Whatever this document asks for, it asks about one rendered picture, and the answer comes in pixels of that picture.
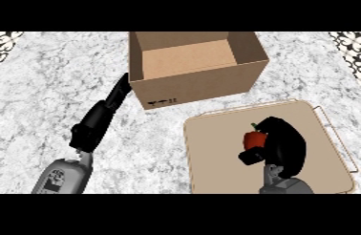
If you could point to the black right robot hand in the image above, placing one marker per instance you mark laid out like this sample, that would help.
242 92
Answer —
285 143

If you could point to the red bell pepper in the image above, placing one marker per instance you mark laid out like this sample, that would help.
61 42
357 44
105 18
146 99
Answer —
254 139

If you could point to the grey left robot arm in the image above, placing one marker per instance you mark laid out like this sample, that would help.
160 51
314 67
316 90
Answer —
65 175

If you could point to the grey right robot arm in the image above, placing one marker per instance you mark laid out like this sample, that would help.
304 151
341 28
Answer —
282 183

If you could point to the brown cardboard box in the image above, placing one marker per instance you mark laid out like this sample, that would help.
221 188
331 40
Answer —
192 67

